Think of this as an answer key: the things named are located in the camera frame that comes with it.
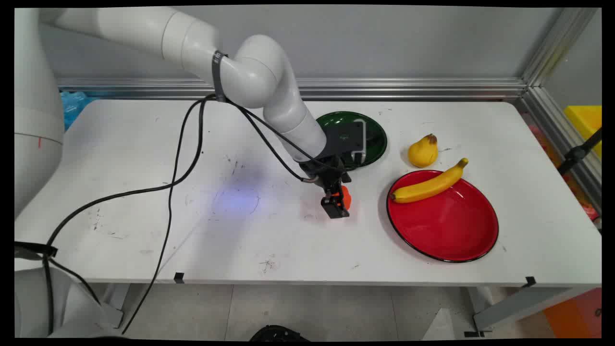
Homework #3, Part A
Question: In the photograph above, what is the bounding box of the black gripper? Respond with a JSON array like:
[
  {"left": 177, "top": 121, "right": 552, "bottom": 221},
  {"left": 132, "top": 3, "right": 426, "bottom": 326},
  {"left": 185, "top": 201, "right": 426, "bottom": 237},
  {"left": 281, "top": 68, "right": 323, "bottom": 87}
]
[{"left": 299, "top": 155, "right": 352, "bottom": 220}]

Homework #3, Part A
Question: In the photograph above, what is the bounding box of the dark green round plate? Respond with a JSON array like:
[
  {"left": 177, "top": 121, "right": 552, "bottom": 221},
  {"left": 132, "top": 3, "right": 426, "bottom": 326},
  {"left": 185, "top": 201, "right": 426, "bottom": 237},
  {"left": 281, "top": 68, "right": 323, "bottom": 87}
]
[{"left": 316, "top": 111, "right": 388, "bottom": 170}]

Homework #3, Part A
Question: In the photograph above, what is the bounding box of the yellow toy banana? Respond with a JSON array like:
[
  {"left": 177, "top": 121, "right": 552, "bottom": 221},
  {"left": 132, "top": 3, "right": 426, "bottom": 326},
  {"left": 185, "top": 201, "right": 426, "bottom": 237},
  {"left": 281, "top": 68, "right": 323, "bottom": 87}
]
[{"left": 390, "top": 158, "right": 469, "bottom": 204}]

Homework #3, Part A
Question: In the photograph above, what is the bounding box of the yellow toy pear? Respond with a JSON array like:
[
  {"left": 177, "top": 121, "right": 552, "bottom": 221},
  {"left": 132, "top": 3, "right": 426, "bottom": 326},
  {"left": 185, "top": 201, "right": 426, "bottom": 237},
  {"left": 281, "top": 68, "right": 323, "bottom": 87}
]
[{"left": 407, "top": 134, "right": 439, "bottom": 168}]

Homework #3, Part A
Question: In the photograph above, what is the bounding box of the red round plate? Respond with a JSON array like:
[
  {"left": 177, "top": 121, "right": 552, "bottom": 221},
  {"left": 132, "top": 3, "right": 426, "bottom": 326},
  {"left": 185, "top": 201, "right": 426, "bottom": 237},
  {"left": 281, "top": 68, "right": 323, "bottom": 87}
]
[{"left": 386, "top": 169, "right": 499, "bottom": 263}]

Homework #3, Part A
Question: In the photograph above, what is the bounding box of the black object on floor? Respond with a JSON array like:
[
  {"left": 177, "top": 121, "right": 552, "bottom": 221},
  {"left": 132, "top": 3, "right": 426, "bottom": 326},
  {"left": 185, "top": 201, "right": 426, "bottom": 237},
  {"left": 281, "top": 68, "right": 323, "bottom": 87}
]
[{"left": 249, "top": 325, "right": 311, "bottom": 342}]

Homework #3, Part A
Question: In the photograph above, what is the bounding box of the grey table leg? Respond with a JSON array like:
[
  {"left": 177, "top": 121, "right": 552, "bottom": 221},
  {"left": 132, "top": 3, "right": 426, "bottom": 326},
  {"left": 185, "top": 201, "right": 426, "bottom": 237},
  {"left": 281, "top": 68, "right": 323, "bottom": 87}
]
[{"left": 464, "top": 286, "right": 579, "bottom": 333}]

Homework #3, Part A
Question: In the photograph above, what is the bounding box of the orange storage box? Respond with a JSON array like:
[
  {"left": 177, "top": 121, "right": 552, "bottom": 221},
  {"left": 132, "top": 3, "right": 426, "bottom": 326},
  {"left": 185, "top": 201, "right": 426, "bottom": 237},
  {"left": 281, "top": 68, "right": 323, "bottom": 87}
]
[{"left": 542, "top": 287, "right": 602, "bottom": 339}]

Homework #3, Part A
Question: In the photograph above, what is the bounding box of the yellow plastic box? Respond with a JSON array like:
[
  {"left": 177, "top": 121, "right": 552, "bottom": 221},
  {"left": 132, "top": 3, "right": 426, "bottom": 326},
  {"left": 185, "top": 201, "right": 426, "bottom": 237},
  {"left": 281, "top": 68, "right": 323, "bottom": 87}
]
[{"left": 563, "top": 105, "right": 602, "bottom": 159}]

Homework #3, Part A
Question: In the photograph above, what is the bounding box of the blue plastic bag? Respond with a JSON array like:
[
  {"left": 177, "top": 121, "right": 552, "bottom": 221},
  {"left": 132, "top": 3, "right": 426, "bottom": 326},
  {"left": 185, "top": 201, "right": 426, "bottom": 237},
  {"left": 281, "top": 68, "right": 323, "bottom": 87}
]
[{"left": 60, "top": 90, "right": 101, "bottom": 131}]

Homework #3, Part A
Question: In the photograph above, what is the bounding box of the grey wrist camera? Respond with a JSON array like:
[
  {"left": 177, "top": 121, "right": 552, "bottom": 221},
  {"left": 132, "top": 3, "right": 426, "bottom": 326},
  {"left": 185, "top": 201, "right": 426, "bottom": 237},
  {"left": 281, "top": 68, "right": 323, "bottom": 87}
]
[{"left": 352, "top": 119, "right": 369, "bottom": 163}]

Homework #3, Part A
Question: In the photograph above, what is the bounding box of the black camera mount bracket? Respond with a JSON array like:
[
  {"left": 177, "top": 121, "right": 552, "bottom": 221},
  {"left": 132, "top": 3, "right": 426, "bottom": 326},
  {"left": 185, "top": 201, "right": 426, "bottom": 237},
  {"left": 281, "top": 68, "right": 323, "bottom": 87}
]
[{"left": 323, "top": 120, "right": 366, "bottom": 159}]

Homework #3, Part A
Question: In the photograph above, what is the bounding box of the long horizontal aluminium rail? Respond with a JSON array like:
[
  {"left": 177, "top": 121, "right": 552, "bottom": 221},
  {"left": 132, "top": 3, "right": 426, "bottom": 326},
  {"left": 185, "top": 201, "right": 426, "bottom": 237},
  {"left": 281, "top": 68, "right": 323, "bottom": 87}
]
[{"left": 57, "top": 78, "right": 528, "bottom": 102}]

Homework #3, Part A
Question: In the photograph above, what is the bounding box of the thin black cable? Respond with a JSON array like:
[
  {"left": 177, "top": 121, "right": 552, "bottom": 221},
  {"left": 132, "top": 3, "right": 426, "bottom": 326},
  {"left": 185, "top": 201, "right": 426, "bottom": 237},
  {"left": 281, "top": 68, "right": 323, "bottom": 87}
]
[{"left": 121, "top": 99, "right": 318, "bottom": 334}]

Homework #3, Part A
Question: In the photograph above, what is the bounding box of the black strap on arm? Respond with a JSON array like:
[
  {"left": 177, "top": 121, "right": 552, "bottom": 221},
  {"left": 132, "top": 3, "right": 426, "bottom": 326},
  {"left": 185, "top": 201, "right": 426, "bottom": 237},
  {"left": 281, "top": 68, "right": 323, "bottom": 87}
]
[{"left": 211, "top": 50, "right": 229, "bottom": 103}]

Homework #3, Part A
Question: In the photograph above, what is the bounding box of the aluminium corner frame rail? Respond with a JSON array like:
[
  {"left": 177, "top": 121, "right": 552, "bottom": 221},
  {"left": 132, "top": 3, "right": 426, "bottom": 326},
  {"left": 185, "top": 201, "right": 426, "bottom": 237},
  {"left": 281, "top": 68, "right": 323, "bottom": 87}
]
[{"left": 513, "top": 7, "right": 602, "bottom": 214}]

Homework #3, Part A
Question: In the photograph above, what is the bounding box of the black strap at base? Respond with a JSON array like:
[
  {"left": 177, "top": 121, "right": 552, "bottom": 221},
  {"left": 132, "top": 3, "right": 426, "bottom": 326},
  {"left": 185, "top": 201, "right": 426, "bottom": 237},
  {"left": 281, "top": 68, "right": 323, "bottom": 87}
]
[{"left": 14, "top": 240, "right": 59, "bottom": 261}]

